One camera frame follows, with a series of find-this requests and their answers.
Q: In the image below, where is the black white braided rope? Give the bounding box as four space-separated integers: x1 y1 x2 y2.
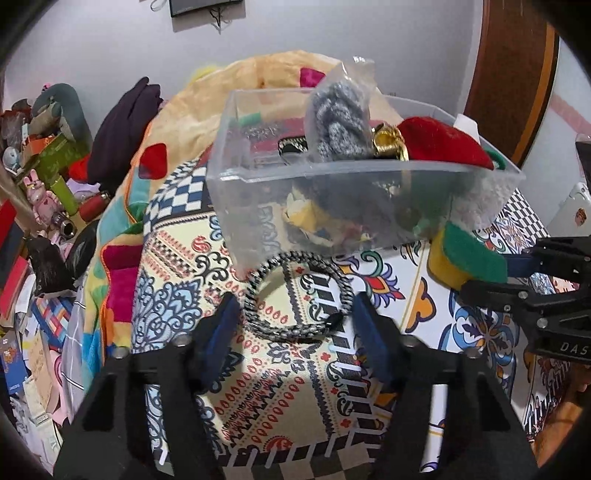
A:
241 250 356 343

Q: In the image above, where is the green yellow sponge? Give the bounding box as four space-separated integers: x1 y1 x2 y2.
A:
428 222 508 291

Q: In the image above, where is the red soft cloth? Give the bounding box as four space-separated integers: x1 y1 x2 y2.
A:
398 116 494 170

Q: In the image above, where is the grey knitted item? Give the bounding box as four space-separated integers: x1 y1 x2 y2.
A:
304 57 377 162

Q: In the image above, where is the colourful patterned tablecloth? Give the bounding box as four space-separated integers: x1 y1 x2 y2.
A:
131 160 570 479

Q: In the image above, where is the clear plastic storage box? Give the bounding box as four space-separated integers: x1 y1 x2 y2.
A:
206 89 523 272

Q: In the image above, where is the beige fleece blanket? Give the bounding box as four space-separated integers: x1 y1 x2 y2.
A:
81 50 339 376

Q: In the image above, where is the red box stack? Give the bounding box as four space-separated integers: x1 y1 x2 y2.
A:
0 200 28 328

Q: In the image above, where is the dark purple garment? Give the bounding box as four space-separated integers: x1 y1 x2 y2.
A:
87 77 163 194

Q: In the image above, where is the pink rabbit figurine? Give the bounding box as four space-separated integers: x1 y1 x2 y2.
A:
23 169 63 228

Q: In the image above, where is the green cardboard box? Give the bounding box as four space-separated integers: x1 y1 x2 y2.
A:
34 134 90 185

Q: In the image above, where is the grey green plush toy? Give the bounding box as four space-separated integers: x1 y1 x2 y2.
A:
28 83 92 155

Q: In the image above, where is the small wall monitor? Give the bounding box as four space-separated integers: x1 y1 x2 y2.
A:
168 0 242 18

